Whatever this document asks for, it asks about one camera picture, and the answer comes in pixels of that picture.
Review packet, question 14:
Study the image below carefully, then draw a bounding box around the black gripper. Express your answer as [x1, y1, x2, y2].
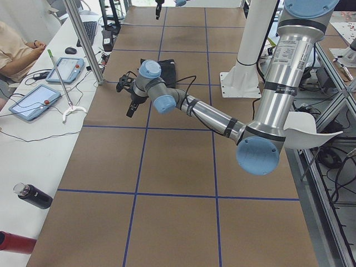
[126, 93, 147, 117]
[155, 0, 163, 20]

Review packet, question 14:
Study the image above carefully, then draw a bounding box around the seated person in beige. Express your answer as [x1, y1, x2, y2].
[1, 21, 47, 82]

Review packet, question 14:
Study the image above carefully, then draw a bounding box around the black keyboard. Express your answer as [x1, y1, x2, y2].
[83, 21, 97, 45]

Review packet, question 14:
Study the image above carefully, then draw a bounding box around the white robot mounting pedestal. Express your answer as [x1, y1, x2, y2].
[220, 0, 279, 98]

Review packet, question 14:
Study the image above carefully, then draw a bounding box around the blue teach pendant near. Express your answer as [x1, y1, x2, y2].
[8, 85, 61, 121]

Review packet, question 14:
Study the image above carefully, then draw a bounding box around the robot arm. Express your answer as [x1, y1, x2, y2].
[155, 0, 188, 20]
[116, 1, 338, 175]

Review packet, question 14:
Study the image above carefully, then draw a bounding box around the white chair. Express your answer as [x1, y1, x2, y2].
[283, 111, 343, 149]

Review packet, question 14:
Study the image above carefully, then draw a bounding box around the metal reacher grabber tool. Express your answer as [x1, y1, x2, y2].
[47, 49, 87, 123]

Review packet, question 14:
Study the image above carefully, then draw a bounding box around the black printed t-shirt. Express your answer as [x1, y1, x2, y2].
[139, 58, 176, 88]

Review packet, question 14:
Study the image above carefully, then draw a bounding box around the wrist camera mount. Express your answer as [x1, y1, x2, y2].
[116, 71, 137, 93]

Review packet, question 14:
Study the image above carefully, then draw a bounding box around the aluminium frame post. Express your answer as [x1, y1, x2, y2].
[63, 0, 104, 86]

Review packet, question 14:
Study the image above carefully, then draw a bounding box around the blue teach pendant far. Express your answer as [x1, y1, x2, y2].
[46, 57, 85, 84]

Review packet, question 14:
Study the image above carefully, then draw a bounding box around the black water bottle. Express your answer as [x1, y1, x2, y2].
[13, 182, 53, 209]

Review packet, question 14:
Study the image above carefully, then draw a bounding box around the black computer mouse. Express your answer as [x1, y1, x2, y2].
[65, 47, 77, 55]

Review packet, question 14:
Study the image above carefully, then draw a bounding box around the red bottle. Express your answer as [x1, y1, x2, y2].
[1, 231, 37, 254]

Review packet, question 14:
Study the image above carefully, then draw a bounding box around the blue teach pendant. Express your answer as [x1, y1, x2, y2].
[8, 85, 61, 121]
[46, 57, 85, 84]

